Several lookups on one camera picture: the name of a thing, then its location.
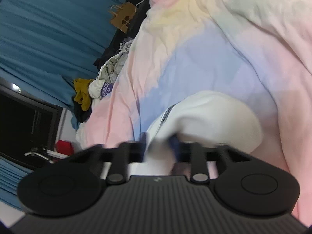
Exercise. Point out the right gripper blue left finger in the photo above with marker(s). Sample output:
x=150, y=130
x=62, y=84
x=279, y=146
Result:
x=126, y=153

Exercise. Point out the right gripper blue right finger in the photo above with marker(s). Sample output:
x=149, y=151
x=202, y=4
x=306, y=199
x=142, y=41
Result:
x=194, y=154

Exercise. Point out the white sweatpants with black stripe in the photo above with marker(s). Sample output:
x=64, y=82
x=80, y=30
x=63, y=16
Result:
x=207, y=118

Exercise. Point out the white crumpled clothes pile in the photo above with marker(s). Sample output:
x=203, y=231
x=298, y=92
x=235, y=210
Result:
x=107, y=76

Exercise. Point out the black clothing pile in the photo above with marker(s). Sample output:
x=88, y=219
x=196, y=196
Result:
x=81, y=115

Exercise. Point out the mustard yellow garment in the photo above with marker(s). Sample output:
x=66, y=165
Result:
x=82, y=96

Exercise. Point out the white garment steamer stand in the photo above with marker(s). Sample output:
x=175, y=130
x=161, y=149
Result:
x=47, y=155

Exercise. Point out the dark window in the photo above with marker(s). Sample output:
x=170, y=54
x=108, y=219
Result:
x=26, y=122

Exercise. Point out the left blue curtain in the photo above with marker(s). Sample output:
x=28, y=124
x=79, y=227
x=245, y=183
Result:
x=11, y=175

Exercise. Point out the blue curtain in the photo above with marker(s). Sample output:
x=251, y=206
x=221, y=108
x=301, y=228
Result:
x=46, y=44
x=11, y=175

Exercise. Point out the pastel tie-dye duvet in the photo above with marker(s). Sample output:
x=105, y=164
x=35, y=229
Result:
x=256, y=51

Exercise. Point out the brown paper bag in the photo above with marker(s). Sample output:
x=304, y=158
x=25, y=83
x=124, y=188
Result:
x=122, y=15

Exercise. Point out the right blue curtain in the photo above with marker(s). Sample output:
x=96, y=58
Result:
x=46, y=44

